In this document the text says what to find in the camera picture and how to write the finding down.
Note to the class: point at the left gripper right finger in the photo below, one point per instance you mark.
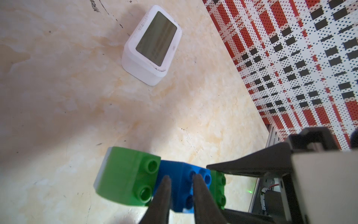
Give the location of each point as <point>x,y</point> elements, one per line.
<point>206,210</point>

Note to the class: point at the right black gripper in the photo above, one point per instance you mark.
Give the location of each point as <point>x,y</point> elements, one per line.
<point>277,161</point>

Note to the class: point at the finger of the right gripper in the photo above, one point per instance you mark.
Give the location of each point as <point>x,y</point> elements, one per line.
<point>239,217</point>

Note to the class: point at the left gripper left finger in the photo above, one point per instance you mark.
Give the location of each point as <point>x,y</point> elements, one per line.
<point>159,209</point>

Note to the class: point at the blue square lego brick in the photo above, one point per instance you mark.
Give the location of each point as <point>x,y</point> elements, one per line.
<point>181,175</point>

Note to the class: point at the green square lego brick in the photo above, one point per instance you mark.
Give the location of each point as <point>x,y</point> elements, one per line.
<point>127,176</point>

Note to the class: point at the green curved lego brick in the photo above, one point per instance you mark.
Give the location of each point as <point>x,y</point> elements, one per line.
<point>217,188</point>

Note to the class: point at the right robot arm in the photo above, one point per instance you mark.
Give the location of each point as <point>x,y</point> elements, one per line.
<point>318,182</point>

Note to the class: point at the white digital clock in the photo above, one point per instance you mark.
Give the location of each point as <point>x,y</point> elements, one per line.
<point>150,49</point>

